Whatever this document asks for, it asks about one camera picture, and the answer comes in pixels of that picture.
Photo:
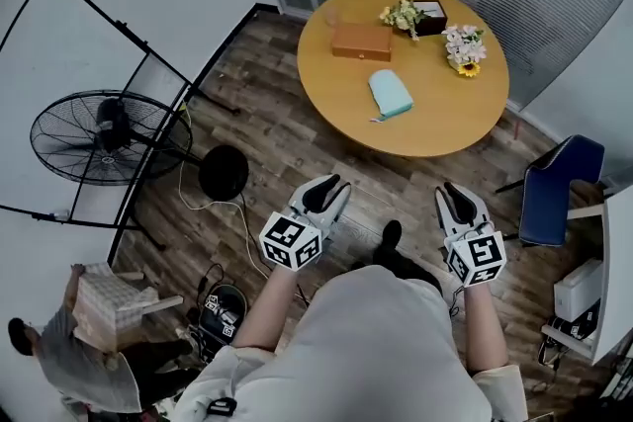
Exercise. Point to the pink flowers with sunflower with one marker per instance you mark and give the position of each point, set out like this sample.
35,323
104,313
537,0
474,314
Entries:
465,47

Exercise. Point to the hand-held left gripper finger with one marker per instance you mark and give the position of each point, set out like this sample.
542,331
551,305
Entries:
338,205
299,197

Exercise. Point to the black striped bag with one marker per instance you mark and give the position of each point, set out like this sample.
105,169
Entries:
569,328

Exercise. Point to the white box device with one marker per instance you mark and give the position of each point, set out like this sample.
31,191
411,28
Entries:
576,291

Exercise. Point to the white desk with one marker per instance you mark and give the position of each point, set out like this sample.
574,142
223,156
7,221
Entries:
618,272

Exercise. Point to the checkered cardboard box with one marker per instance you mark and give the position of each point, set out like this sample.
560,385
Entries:
106,306

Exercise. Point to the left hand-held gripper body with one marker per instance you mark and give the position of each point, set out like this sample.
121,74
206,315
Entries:
289,242

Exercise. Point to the clear glass cup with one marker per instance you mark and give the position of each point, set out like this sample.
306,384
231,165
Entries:
332,16

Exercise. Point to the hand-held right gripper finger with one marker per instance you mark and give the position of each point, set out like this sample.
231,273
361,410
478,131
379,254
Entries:
445,220
479,215

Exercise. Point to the blue chair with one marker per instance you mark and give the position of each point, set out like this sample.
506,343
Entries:
549,207

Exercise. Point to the dark brown box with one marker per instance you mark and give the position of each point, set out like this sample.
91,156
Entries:
435,20

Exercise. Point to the black floor fan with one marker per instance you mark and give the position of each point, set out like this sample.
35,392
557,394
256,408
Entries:
111,128

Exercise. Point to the person's black-clad leg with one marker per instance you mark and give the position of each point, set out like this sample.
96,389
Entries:
395,259

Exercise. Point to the person's right forearm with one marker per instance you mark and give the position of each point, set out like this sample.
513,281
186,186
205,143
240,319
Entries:
484,331

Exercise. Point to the black device with markers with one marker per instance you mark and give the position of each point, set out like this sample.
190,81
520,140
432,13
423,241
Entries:
232,301

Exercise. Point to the black metal frame stand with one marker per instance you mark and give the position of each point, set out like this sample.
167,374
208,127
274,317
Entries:
148,54

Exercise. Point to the person's left forearm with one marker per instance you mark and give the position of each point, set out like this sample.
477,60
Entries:
264,311

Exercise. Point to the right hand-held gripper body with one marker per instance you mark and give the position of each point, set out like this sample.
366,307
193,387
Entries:
477,259

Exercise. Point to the yellow flower bouquet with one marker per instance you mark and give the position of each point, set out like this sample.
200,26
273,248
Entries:
403,15

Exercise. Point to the person's white shirt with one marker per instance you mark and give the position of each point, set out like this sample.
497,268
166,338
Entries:
366,341

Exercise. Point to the brown wooden box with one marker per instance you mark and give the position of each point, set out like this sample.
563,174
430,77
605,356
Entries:
361,42

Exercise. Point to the black clip device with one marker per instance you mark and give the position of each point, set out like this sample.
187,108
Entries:
221,406

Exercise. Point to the light blue pouch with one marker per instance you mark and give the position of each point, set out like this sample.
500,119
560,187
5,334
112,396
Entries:
389,94

